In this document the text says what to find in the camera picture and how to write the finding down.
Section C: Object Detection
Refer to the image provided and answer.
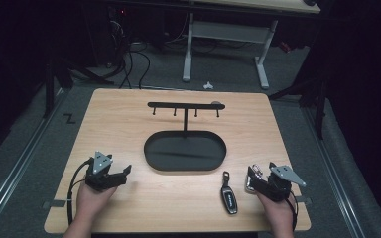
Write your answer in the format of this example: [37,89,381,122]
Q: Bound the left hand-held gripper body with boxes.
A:
[84,151,128,193]

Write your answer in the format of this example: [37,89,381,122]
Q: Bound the metal floor rail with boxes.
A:
[301,104,367,238]
[0,88,67,234]

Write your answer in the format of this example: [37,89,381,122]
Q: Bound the black car key fob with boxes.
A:
[220,170,239,215]

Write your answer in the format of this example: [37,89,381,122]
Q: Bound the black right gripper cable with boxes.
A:
[286,193,300,231]

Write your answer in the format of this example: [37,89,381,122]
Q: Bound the small red object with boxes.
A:
[279,41,293,54]

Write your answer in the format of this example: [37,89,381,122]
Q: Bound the black metal stand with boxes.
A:
[42,56,115,119]
[268,65,329,141]

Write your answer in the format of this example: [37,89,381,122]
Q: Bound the person's left hand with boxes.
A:
[75,181,119,230]

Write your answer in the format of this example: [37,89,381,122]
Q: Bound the white metal frame desk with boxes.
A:
[182,0,321,90]

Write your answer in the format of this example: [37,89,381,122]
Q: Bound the black floor cables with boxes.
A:
[110,19,152,90]

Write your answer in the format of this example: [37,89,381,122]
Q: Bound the black key rack with tray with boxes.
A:
[143,100,228,173]

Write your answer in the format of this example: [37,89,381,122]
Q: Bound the person's right hand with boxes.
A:
[256,191,296,231]

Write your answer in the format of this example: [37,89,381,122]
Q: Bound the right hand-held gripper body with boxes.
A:
[256,161,308,203]

